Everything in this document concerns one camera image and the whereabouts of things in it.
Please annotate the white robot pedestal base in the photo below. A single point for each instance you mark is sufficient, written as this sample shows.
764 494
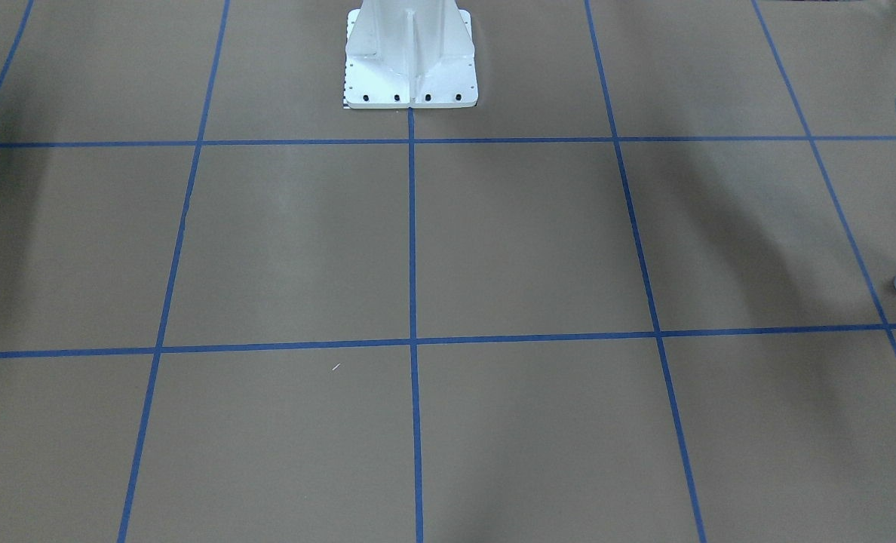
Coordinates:
410 54

